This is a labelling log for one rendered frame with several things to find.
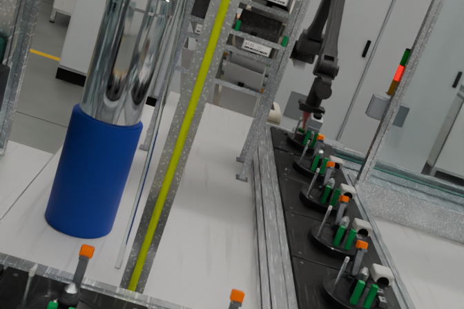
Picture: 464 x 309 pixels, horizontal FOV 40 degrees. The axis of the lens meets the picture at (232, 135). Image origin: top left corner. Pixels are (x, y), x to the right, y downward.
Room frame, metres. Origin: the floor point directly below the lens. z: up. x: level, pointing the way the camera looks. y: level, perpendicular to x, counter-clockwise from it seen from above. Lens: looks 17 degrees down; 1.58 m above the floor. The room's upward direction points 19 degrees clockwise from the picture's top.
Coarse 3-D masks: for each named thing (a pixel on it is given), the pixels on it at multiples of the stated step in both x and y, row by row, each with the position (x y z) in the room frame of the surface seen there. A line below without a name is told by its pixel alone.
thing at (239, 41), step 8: (240, 16) 2.00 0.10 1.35; (248, 16) 2.00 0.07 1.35; (256, 16) 2.01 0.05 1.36; (264, 16) 2.01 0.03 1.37; (240, 24) 1.99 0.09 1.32; (248, 24) 1.99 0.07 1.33; (256, 24) 1.99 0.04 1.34; (264, 24) 2.00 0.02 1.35; (272, 24) 2.00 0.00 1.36; (280, 24) 2.00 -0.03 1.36; (248, 32) 1.98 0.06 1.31; (264, 32) 1.98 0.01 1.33; (272, 32) 1.99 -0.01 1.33; (280, 32) 2.09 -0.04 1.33; (240, 40) 2.06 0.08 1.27; (272, 40) 1.98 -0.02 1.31; (240, 48) 2.15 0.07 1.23; (272, 48) 2.02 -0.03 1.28; (240, 56) 2.23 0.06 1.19; (264, 56) 2.13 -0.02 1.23; (272, 56) 2.10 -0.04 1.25; (264, 64) 2.22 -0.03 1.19
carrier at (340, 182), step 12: (276, 156) 1.96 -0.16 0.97; (288, 156) 2.00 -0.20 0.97; (276, 168) 1.87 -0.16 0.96; (300, 168) 1.87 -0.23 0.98; (312, 168) 1.87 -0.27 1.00; (324, 168) 1.87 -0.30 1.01; (336, 168) 2.05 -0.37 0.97; (300, 180) 1.81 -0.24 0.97; (336, 180) 1.92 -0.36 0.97; (348, 192) 1.81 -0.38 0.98
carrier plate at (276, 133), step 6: (276, 132) 2.22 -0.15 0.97; (282, 132) 2.25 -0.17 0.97; (288, 132) 2.27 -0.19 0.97; (276, 138) 2.15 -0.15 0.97; (282, 138) 2.18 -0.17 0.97; (276, 144) 2.08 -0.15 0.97; (288, 144) 2.13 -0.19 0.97; (282, 150) 2.05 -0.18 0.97; (288, 150) 2.06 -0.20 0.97; (294, 150) 2.08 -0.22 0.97; (300, 150) 2.11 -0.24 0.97; (330, 150) 2.23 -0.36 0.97; (300, 156) 2.05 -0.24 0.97; (306, 156) 2.07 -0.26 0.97; (324, 156) 2.14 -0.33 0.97
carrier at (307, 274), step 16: (304, 272) 1.24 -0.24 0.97; (320, 272) 1.27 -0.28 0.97; (336, 272) 1.29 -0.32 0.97; (368, 272) 1.18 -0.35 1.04; (304, 288) 1.17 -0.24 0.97; (320, 288) 1.19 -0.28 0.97; (336, 288) 1.18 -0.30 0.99; (352, 288) 1.18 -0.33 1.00; (368, 288) 1.23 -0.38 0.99; (384, 288) 1.30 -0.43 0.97; (304, 304) 1.11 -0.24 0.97; (320, 304) 1.13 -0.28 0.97; (336, 304) 1.13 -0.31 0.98; (352, 304) 1.14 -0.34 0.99; (368, 304) 1.14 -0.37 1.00; (384, 304) 1.16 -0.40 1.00
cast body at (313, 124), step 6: (312, 114) 2.16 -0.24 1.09; (318, 114) 2.16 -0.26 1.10; (312, 120) 2.13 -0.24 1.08; (318, 120) 2.14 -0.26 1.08; (306, 126) 2.17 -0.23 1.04; (312, 126) 2.14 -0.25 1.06; (318, 126) 2.14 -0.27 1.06; (306, 132) 2.14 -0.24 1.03; (312, 132) 2.13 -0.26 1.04; (318, 132) 2.14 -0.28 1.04; (312, 138) 2.13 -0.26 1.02
